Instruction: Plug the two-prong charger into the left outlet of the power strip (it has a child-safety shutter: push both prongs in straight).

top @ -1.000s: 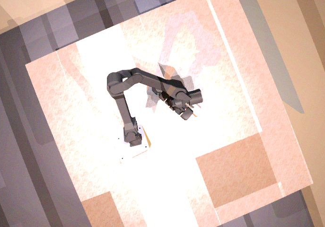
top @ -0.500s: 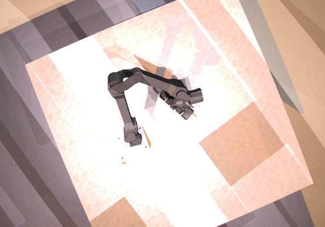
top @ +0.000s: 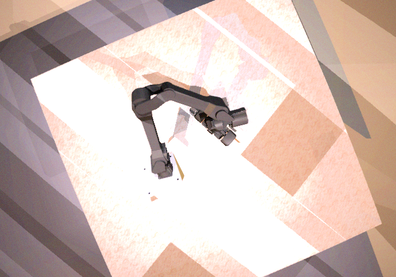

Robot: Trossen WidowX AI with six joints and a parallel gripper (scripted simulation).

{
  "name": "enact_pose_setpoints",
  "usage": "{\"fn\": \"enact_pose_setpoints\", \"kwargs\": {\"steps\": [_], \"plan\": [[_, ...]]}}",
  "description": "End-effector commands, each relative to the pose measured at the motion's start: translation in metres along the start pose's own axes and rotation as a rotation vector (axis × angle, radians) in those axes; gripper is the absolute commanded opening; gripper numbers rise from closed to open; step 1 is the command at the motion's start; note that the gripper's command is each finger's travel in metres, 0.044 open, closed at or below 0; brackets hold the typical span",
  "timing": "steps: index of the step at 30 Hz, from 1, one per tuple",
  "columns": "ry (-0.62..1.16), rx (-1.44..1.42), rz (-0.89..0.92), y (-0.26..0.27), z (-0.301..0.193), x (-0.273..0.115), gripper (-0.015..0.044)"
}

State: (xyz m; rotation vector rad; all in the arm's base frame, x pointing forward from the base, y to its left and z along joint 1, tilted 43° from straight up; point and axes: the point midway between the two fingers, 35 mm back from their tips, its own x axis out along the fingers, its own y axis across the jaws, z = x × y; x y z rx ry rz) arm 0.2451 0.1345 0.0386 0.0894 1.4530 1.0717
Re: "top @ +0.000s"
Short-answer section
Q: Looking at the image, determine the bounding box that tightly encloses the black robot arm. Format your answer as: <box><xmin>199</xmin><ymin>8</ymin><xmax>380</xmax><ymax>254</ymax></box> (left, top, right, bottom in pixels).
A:
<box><xmin>131</xmin><ymin>81</ymin><xmax>248</xmax><ymax>179</ymax></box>

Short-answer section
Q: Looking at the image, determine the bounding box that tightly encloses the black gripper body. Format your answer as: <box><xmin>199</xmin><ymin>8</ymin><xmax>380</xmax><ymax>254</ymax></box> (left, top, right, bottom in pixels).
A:
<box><xmin>194</xmin><ymin>110</ymin><xmax>236</xmax><ymax>146</ymax></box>

